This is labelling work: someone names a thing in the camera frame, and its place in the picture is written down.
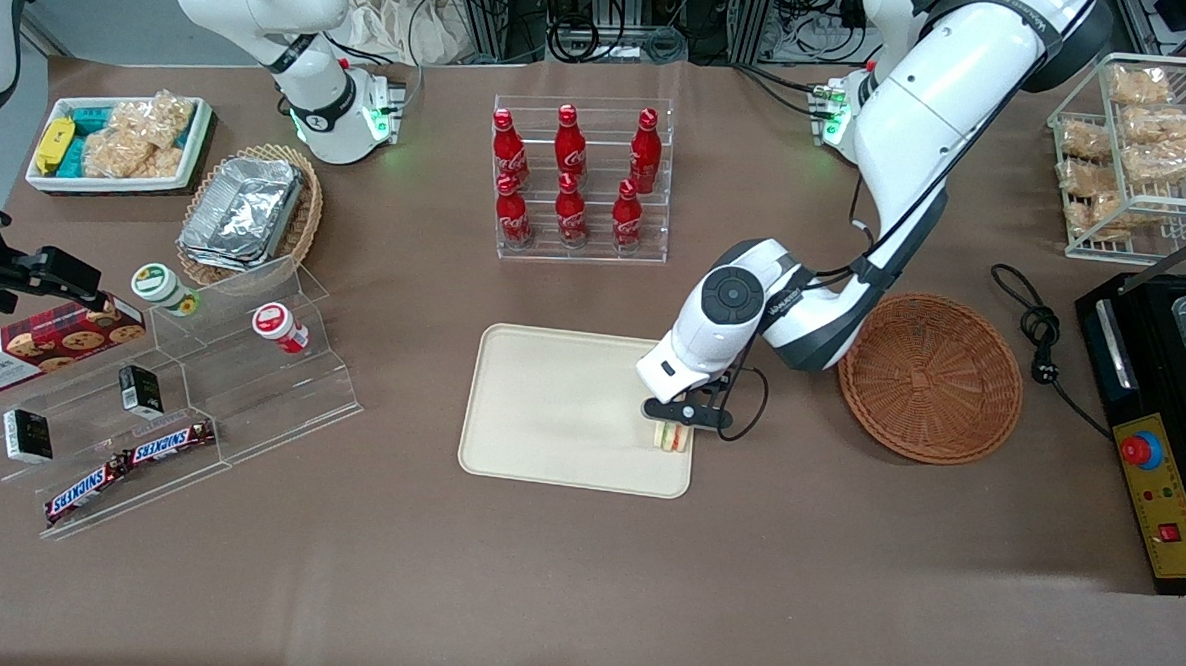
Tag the rice cracker snack bag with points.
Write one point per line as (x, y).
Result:
(1099, 215)
(1161, 158)
(157, 114)
(1085, 179)
(1087, 142)
(1139, 87)
(120, 157)
(1160, 123)

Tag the yellow snack pack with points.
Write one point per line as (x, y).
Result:
(54, 144)

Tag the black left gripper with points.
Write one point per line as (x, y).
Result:
(707, 387)

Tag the beige plastic serving tray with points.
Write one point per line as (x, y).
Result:
(550, 411)

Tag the triangle sandwich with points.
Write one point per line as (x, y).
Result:
(670, 439)

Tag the white rectangular plastic bin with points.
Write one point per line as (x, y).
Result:
(109, 184)

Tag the Snickers chocolate bar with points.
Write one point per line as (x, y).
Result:
(170, 442)
(86, 491)

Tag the aluminium frame post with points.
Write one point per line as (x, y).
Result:
(754, 20)
(494, 13)

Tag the beige crumpled cloth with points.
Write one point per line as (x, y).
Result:
(396, 19)

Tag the red Walkers cookie box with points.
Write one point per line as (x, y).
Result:
(42, 344)

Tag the white Franka left arm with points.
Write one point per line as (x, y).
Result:
(922, 137)

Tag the red cola bottle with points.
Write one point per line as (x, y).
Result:
(570, 144)
(571, 212)
(646, 150)
(513, 214)
(509, 149)
(627, 217)

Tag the white Franka right arm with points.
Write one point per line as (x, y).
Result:
(306, 20)

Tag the yellow control panel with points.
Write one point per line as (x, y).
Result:
(1181, 499)

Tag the clear acrylic stepped stand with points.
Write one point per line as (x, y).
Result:
(280, 399)

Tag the red lid white jar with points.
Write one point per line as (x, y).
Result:
(273, 321)

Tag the green lid white jar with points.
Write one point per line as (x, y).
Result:
(155, 282)

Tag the black heating machine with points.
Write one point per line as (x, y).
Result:
(1101, 395)

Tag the small black white box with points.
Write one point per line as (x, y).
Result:
(28, 435)
(140, 390)

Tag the oval light wicker basket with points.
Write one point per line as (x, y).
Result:
(303, 220)

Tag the clear acrylic bottle rack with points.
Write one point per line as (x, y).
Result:
(596, 256)

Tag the stacked aluminium foil containers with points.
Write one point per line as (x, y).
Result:
(243, 213)

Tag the teal snack pack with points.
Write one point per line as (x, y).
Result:
(72, 158)
(90, 116)

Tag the red rocker switch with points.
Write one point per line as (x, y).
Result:
(1170, 532)

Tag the red emergency stop button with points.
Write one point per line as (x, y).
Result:
(1140, 450)

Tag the round brown wicker basket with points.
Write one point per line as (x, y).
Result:
(931, 378)

